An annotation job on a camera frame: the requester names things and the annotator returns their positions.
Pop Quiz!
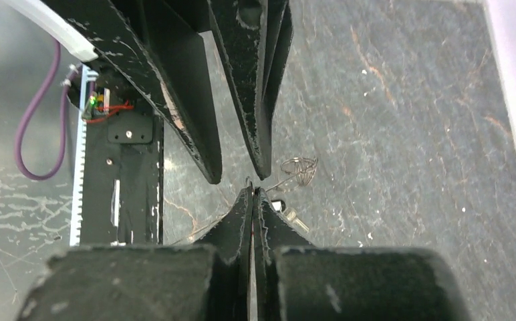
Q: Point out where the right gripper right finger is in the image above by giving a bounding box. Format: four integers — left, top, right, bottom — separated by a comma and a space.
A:
253, 188, 471, 320

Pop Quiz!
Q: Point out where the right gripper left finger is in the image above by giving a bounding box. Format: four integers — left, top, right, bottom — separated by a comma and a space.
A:
17, 188, 253, 320

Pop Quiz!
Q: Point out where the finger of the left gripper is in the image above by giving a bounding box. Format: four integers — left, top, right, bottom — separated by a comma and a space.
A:
208, 1, 293, 180
47, 1, 222, 184

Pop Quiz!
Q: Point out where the large metal keyring plate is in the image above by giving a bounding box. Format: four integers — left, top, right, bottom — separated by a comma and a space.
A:
169, 157, 320, 247

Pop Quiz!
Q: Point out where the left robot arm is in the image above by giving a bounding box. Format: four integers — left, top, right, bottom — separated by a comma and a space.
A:
9, 1, 293, 184

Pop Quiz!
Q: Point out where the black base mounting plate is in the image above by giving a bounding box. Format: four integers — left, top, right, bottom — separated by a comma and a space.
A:
77, 63, 163, 246

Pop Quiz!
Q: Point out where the white slotted cable duct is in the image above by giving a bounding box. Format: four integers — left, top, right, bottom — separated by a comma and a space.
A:
69, 65, 98, 247

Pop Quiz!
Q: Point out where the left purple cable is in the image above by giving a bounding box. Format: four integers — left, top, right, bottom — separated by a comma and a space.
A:
13, 39, 84, 182

